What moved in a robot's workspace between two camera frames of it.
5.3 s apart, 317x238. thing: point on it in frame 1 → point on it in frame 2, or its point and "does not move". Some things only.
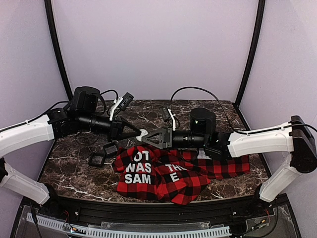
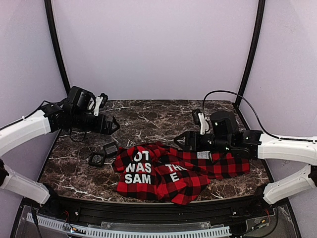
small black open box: [96, 159] does not move
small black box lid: [110, 148] does not move
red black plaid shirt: [171, 176] does not move
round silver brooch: [143, 133] → [97, 158]
